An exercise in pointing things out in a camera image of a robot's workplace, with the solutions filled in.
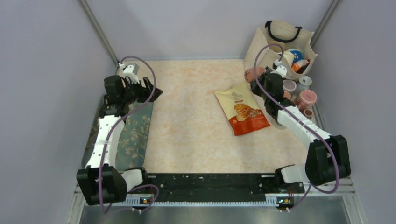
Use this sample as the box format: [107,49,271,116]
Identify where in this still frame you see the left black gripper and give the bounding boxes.
[121,77,163,105]

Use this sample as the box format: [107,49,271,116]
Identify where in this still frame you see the orange chips bag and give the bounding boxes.
[214,83,270,136]

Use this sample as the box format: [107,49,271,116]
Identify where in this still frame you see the large pink mug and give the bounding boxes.
[295,89,318,111]

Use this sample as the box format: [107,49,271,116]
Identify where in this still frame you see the small brown striped cup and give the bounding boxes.
[303,108,314,120]

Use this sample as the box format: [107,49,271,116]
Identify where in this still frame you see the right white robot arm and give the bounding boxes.
[250,70,351,192]

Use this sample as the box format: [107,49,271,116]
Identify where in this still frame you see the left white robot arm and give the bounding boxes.
[76,75,162,205]

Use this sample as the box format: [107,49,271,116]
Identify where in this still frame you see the lilac mug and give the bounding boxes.
[283,79,297,95]

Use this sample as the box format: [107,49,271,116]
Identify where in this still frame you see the light blue white mug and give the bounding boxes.
[297,76,312,89]

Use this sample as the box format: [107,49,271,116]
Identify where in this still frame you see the orange snack packet in bag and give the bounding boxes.
[291,59,311,74]

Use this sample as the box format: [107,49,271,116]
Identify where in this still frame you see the blue white package in bag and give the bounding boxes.
[286,49,304,65]

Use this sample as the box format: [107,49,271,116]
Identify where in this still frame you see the beige canvas tote bag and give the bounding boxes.
[244,20,318,80]

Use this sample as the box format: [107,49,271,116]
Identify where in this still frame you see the teal floral placemat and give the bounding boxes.
[81,102,154,171]

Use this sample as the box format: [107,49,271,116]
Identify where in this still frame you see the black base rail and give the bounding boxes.
[143,173,304,203]

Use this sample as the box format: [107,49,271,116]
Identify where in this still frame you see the metal corner frame rail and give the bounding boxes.
[77,0,118,66]

